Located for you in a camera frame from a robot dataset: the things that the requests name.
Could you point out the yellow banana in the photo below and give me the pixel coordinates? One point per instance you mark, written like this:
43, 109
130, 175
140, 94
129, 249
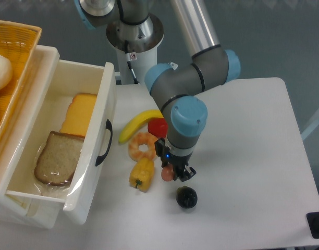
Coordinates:
136, 123

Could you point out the brown egg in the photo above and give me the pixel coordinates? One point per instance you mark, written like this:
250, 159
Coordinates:
167, 174

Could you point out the red bell pepper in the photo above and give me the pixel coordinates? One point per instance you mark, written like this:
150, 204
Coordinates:
158, 127

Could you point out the white metal frame right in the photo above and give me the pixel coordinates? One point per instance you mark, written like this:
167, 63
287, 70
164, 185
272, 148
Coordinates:
310, 125

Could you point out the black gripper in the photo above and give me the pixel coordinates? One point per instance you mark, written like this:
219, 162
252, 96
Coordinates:
182, 172

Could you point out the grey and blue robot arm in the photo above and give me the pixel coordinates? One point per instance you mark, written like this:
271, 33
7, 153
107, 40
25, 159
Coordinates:
174, 89

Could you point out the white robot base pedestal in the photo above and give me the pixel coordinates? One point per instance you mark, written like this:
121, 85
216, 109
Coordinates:
136, 47

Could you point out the white round bun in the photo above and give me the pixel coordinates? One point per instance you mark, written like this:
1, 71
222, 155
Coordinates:
6, 71

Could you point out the white plastic drawer cabinet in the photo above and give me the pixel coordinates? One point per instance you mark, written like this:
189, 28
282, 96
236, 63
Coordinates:
36, 83

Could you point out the yellow bell pepper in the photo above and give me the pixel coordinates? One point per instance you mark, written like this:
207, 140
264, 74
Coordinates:
142, 174

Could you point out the white plastic drawer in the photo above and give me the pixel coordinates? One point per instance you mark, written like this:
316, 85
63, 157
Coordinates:
70, 79

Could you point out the yellow wicker basket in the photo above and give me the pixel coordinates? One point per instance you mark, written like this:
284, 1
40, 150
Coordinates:
17, 44

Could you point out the orange toast slice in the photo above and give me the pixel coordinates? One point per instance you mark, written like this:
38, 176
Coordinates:
79, 114

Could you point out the black device at table edge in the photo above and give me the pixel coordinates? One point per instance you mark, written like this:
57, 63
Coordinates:
313, 222

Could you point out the brown bread slice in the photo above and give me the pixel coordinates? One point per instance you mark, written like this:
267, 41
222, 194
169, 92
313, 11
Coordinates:
58, 159

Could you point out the black round eggplant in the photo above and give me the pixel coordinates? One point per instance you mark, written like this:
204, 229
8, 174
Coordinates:
186, 197

